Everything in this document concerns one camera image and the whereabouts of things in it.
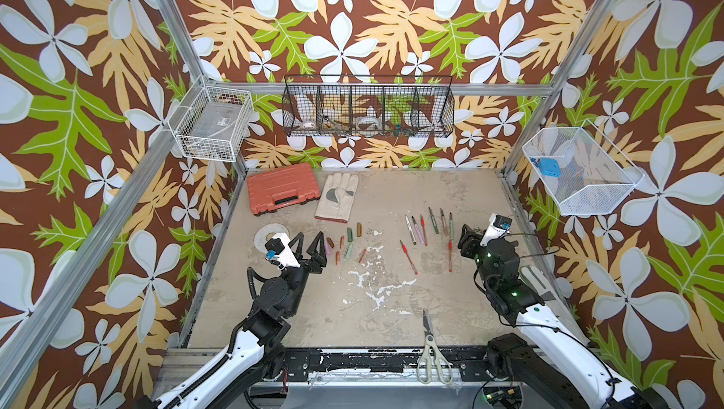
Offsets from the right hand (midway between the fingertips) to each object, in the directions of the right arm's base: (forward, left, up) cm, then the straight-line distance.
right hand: (470, 227), depth 81 cm
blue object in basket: (+17, -27, +7) cm, 33 cm away
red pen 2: (+13, +9, -19) cm, 25 cm away
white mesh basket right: (+10, -34, +11) cm, 38 cm away
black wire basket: (+42, +29, +14) cm, 53 cm away
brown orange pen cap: (+11, +33, -18) cm, 39 cm away
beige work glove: (+26, +42, -17) cm, 53 cm away
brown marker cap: (+5, +43, -19) cm, 47 cm away
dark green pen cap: (+8, +36, -17) cm, 41 cm away
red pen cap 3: (+1, +31, -19) cm, 36 cm away
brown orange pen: (+14, +1, -18) cm, 23 cm away
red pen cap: (+7, +39, -18) cm, 43 cm away
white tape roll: (+10, +67, -19) cm, 70 cm away
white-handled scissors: (-34, +15, -19) cm, 41 cm away
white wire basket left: (+29, +78, +16) cm, 85 cm away
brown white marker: (+7, +13, -17) cm, 23 cm away
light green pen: (+12, -1, -18) cm, 21 cm away
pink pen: (+10, +11, -19) cm, 24 cm away
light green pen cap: (+2, +36, -18) cm, 40 cm away
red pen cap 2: (+1, +40, -18) cm, 44 cm away
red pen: (+3, +17, -19) cm, 25 cm away
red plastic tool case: (+28, +63, -13) cm, 71 cm away
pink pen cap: (+3, +44, -18) cm, 47 cm away
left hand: (-5, +45, +6) cm, 45 cm away
